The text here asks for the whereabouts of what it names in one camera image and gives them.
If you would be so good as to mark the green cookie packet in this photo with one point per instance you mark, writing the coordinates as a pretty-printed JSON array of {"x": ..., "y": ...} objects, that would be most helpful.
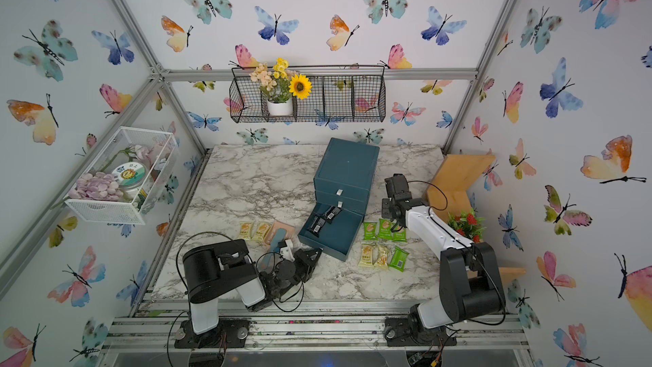
[
  {"x": 385, "y": 230},
  {"x": 399, "y": 259},
  {"x": 370, "y": 231},
  {"x": 400, "y": 236}
]

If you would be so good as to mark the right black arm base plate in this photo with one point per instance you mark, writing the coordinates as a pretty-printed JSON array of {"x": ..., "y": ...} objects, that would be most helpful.
[{"x": 408, "y": 332}]

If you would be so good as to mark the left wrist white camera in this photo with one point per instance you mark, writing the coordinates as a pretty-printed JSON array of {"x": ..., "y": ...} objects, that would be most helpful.
[{"x": 285, "y": 249}]

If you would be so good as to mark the teal handled brush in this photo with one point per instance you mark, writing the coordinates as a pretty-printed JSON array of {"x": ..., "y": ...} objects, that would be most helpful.
[{"x": 278, "y": 237}]

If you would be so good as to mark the pink wooden brush tray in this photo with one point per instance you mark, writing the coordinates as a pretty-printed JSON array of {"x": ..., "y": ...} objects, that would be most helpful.
[{"x": 278, "y": 225}]

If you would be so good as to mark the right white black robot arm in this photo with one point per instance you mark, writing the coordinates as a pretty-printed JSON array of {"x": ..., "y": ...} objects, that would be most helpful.
[{"x": 470, "y": 284}]

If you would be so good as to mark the pink artificial flower bunch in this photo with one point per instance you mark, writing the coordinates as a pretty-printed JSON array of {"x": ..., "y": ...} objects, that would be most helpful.
[{"x": 96, "y": 186}]

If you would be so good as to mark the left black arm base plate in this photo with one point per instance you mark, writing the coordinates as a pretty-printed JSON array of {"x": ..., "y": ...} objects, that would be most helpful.
[{"x": 229, "y": 334}]

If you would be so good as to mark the black wire wall basket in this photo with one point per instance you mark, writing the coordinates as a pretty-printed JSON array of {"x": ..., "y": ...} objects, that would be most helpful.
[{"x": 339, "y": 94}]

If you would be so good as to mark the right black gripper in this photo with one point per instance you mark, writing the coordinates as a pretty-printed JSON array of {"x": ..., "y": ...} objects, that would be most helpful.
[{"x": 385, "y": 207}]

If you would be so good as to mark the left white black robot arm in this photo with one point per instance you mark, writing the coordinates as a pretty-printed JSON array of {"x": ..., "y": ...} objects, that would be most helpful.
[{"x": 214, "y": 270}]

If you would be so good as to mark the red flower green plant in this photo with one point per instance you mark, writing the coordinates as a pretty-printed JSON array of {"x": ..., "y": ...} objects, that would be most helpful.
[{"x": 468, "y": 224}]

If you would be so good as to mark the round green label tin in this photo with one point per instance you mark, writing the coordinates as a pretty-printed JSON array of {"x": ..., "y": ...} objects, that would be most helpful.
[{"x": 129, "y": 175}]

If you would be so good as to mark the wooden wall shelf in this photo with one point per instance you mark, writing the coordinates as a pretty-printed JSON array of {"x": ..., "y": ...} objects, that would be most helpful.
[{"x": 448, "y": 190}]

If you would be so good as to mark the dark teal drawer cabinet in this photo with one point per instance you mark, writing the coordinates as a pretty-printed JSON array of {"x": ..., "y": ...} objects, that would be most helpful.
[{"x": 345, "y": 175}]

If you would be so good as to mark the white pot yellow flowers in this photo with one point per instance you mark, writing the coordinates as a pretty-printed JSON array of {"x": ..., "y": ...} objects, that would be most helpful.
[{"x": 280, "y": 87}]

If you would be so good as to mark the white mesh wall basket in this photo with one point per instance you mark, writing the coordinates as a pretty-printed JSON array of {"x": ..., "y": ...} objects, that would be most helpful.
[{"x": 158, "y": 152}]

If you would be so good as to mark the black cookie packet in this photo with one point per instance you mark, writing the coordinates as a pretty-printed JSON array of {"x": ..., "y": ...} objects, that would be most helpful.
[
  {"x": 315, "y": 227},
  {"x": 331, "y": 214}
]

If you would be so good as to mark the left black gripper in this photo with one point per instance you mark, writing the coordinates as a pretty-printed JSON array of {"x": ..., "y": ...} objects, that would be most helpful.
[{"x": 301, "y": 259}]

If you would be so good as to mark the yellow cookie packet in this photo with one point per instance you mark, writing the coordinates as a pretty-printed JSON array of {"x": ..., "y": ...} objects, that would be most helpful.
[
  {"x": 261, "y": 232},
  {"x": 382, "y": 257},
  {"x": 246, "y": 230},
  {"x": 367, "y": 256}
]

